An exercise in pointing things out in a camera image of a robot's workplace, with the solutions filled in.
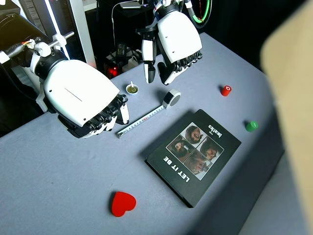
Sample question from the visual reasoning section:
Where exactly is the red heart block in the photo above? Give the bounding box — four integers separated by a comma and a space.
111, 191, 137, 217

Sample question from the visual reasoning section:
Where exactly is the arm green cable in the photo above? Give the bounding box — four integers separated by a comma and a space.
188, 0, 212, 29

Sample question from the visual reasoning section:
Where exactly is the beige board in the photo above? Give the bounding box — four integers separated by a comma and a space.
260, 0, 313, 235

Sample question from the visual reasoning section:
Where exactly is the device with red light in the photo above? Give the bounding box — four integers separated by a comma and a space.
106, 65, 120, 78

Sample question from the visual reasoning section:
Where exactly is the black Beatles album box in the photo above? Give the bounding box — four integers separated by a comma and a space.
144, 109, 242, 209

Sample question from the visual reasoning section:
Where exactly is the measuring tape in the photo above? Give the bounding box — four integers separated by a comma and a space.
116, 89, 182, 140

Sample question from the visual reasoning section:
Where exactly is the grey table cloth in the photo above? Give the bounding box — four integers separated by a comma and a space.
0, 32, 287, 235

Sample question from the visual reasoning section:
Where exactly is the black tower with light strip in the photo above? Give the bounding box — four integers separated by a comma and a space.
24, 0, 74, 62

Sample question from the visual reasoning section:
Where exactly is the white metal frame post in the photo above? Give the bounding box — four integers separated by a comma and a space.
68, 0, 96, 67

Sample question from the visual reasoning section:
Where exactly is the small bowl with spoon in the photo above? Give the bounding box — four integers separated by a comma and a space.
126, 81, 139, 95

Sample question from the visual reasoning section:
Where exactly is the grey flat device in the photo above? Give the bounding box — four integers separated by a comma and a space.
121, 2, 142, 10

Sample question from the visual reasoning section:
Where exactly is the green cylinder block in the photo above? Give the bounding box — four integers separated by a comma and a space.
245, 120, 259, 132

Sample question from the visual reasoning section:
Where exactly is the thin white cable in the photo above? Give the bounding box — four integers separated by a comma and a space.
111, 2, 124, 51

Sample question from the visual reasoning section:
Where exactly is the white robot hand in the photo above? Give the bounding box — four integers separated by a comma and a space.
36, 58, 130, 139
135, 11, 203, 86

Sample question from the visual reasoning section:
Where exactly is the black power adapter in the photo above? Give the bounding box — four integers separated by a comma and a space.
114, 43, 128, 58

